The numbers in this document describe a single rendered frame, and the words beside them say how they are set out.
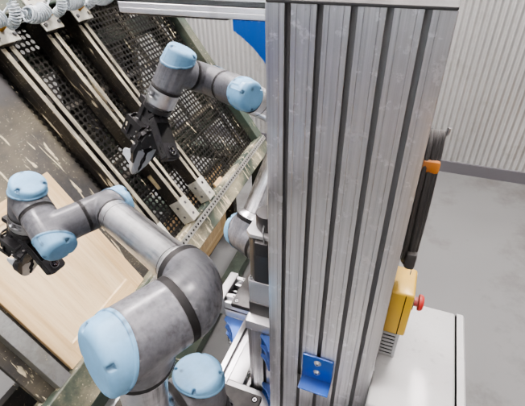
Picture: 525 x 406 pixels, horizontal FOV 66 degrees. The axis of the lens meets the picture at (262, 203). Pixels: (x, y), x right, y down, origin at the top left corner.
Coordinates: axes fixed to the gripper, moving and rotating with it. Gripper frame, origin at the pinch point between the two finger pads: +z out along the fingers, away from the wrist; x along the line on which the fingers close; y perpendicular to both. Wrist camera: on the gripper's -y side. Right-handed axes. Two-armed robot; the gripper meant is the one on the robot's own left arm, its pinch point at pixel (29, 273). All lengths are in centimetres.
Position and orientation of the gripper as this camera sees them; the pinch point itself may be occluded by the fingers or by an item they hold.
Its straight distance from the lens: 126.1
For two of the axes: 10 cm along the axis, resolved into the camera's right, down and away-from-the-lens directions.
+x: -3.8, 5.3, -7.5
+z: -4.2, 6.3, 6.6
